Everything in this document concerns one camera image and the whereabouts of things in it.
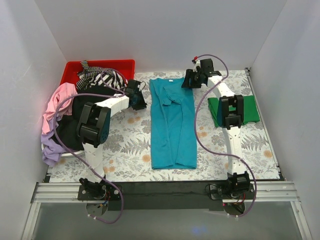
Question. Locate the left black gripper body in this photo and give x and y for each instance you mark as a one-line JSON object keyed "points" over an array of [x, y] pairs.
{"points": [[139, 100]]}

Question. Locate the pink t shirt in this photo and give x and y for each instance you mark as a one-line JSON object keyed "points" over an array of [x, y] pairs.
{"points": [[64, 91]]}

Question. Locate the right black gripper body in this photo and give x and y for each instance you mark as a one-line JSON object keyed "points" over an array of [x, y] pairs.
{"points": [[189, 79]]}

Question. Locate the lavender t shirt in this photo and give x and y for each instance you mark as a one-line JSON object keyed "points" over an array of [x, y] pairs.
{"points": [[52, 151]]}

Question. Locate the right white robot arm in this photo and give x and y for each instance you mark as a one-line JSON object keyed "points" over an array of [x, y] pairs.
{"points": [[230, 117]]}

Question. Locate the black white striped shirt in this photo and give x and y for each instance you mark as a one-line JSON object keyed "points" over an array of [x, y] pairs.
{"points": [[91, 76]]}

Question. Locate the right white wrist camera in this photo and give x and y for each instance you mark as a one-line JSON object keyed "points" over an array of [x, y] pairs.
{"points": [[196, 64]]}

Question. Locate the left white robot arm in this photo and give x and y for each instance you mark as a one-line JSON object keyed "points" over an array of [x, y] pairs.
{"points": [[93, 130]]}

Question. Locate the black t shirt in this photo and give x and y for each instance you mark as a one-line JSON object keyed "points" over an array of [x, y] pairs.
{"points": [[67, 126]]}

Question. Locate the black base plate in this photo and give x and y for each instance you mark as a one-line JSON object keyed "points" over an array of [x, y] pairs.
{"points": [[171, 196]]}

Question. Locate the aluminium mounting rail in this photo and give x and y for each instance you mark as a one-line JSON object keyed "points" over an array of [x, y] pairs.
{"points": [[266, 191]]}

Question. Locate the teal t shirt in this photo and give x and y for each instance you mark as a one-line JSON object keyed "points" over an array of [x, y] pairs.
{"points": [[172, 138]]}

